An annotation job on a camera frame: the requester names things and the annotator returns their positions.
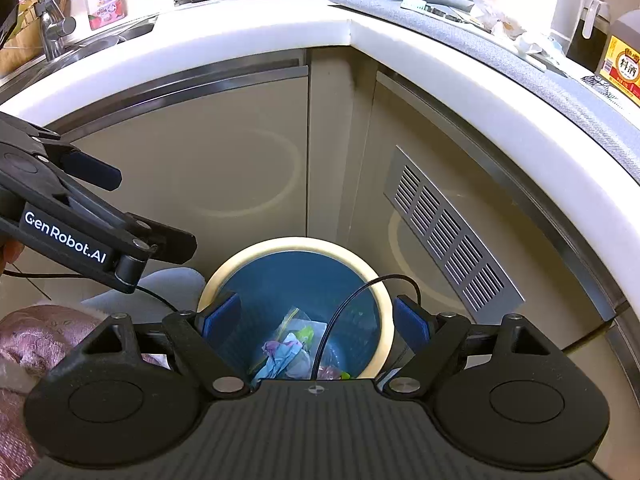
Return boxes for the blue purple cloth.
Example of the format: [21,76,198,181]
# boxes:
[252,337,313,381]

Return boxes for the person's left hand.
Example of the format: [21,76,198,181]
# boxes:
[0,240,23,277]

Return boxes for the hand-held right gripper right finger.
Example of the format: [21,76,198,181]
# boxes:
[385,295,561,400]

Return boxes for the person's pink patterned clothing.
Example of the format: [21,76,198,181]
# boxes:
[0,305,168,480]

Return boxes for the dark soy sauce bottle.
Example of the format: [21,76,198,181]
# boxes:
[567,0,612,73]

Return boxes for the steel sink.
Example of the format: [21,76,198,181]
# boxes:
[0,15,158,86]

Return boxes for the chrome faucet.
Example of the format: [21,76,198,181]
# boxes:
[20,0,76,61]

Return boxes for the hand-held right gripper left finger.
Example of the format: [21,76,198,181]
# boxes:
[80,292,253,398]

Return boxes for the crumpled white plastic wrapper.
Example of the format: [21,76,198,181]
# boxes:
[514,30,568,72]

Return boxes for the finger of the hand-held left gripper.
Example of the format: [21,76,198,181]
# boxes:
[47,165,199,265]
[0,111,124,191]

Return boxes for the clear zip bag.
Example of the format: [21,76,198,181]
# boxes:
[270,306,328,356]

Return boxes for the grey fabric mat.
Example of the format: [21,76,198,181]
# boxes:
[326,0,640,186]

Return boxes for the cooking wine jug yellow cap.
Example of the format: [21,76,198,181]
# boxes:
[595,9,640,107]

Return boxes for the round cream waste bin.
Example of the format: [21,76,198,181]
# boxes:
[196,236,396,381]

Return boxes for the pale grey cloth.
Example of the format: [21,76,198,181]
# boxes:
[80,267,207,318]

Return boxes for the silver cabinet vent grille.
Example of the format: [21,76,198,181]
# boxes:
[384,145,527,321]

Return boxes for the black cable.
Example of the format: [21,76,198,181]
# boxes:
[310,274,423,381]
[0,269,181,313]

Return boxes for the beige cabinet door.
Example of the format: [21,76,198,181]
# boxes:
[350,72,631,351]
[37,62,311,306]

